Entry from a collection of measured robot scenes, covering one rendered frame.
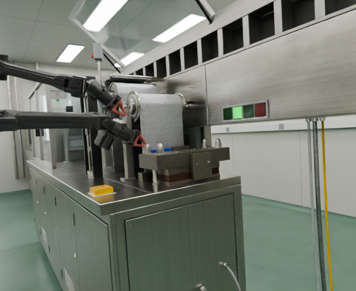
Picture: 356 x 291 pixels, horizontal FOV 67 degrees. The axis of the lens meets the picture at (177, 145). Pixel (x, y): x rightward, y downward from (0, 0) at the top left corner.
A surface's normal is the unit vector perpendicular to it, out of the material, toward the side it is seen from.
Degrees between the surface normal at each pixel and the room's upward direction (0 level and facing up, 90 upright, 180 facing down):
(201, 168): 90
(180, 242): 90
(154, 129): 90
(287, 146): 90
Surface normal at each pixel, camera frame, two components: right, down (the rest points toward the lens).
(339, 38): -0.83, 0.08
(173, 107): 0.56, 0.01
